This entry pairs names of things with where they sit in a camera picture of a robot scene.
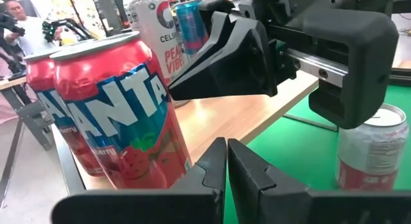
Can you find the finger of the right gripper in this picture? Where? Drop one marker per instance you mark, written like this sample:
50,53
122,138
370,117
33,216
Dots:
231,66
208,9

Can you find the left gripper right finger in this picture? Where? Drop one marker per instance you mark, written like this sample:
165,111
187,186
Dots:
257,192

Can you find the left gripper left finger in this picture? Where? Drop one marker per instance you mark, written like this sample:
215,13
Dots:
205,182

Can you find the blue silver Red Bull can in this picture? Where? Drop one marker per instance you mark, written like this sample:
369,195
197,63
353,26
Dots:
189,25

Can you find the white Celsius peach can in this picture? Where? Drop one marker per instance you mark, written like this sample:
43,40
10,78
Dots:
154,31

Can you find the red Fanta strawberry can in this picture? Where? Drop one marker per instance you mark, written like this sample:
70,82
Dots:
118,115
41,76

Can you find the black background robot arm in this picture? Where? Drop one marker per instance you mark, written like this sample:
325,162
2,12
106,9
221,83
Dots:
9,22

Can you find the white red Spindrift can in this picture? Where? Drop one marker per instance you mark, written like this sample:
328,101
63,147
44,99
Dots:
372,153

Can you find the person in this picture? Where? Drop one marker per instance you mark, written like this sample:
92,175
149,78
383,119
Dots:
32,38

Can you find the background table grey legs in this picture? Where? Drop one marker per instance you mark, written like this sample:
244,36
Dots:
13,82

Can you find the black aluminium table frame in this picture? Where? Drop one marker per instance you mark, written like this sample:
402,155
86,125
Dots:
399,78

